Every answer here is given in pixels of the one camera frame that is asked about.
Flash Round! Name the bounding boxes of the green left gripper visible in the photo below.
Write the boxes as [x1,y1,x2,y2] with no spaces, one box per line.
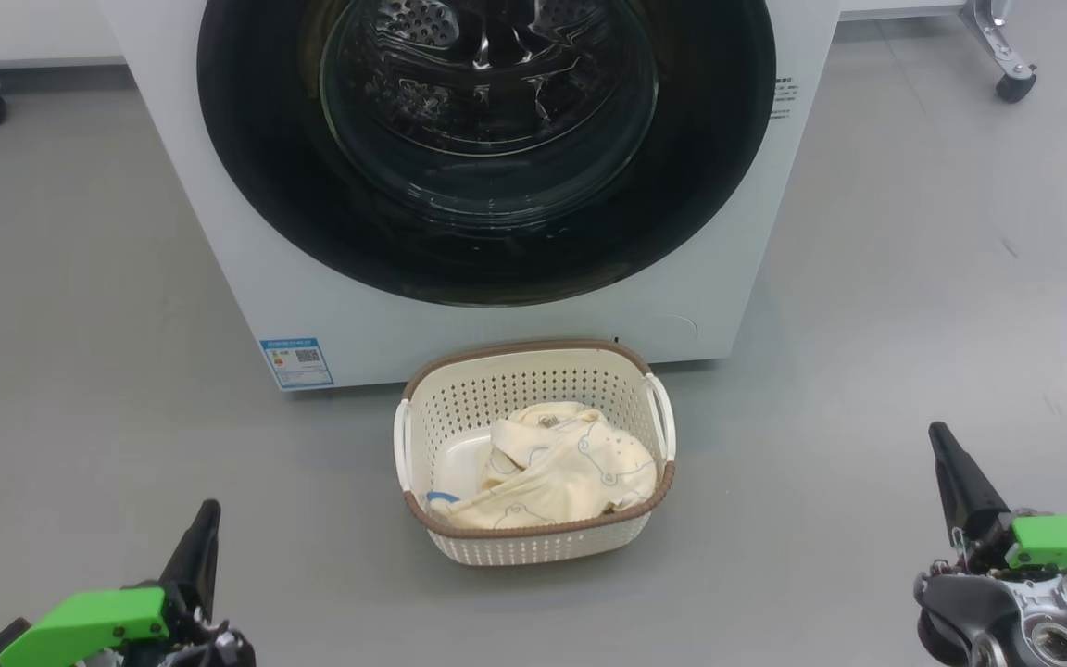
[0,500,221,667]

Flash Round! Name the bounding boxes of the cream bear print garment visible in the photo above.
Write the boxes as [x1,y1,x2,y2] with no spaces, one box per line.
[450,401,659,531]

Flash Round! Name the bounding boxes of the round black glass washer door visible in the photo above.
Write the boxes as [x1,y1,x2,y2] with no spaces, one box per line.
[197,0,777,308]

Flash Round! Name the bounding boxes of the white front-load washing machine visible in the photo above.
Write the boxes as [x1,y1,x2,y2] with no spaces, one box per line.
[98,0,842,392]

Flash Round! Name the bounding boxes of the stainless steel washing machine drum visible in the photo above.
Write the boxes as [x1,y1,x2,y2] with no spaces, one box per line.
[320,0,659,223]

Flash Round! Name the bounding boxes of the blue energy label sticker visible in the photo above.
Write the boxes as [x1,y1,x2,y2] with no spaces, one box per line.
[259,337,334,391]

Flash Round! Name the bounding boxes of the cream laundry basket brown rim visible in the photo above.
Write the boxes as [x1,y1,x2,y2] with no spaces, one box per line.
[394,339,677,567]

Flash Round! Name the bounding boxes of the white wheeled partition panel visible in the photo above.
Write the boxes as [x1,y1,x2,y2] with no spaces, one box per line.
[837,0,970,22]
[0,0,127,71]

